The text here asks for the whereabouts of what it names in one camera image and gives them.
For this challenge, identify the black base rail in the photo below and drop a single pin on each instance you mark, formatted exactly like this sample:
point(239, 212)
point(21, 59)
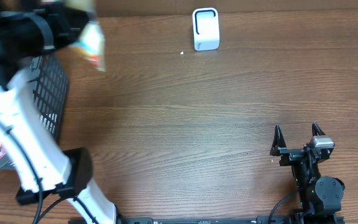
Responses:
point(257, 220)

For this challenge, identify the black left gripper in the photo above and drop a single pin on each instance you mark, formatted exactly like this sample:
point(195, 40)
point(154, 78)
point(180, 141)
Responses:
point(67, 15)

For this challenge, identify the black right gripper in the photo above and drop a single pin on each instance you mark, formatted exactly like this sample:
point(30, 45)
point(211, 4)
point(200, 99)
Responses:
point(289, 155)

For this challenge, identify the white barcode scanner stand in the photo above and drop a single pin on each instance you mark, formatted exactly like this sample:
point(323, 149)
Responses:
point(206, 33)

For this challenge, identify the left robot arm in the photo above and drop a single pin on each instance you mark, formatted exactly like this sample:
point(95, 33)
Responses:
point(29, 105)

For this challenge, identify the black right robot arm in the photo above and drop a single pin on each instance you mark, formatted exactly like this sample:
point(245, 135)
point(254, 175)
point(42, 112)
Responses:
point(320, 197)

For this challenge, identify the yellow blue snack bag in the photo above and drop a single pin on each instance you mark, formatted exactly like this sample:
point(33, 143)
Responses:
point(91, 42)

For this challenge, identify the grey plastic mesh basket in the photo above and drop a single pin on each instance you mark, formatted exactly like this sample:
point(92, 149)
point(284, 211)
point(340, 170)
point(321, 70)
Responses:
point(50, 85)

